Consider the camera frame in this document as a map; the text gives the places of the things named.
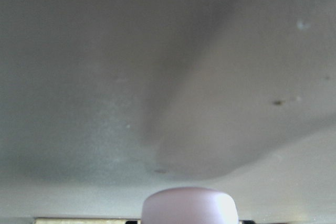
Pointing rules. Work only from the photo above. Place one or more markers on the pink plastic cup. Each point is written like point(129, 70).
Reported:
point(189, 205)

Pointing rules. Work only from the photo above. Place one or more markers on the wooden cutting board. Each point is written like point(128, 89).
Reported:
point(85, 221)

